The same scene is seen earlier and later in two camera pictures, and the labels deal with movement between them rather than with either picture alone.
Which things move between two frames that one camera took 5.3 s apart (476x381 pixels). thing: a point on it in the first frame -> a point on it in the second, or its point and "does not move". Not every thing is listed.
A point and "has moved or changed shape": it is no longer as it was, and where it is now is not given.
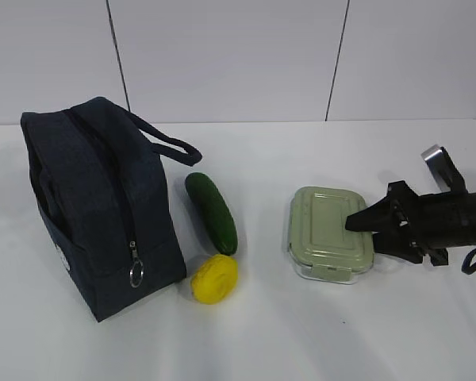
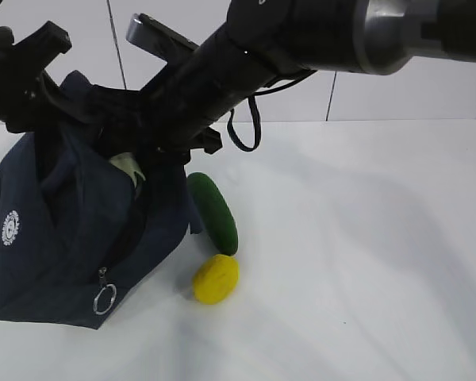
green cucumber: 215,210 does not move
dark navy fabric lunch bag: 104,202 has moved or changed shape
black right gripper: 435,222 -> 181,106
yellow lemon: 214,279 does not move
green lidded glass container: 320,246 -> 128,163
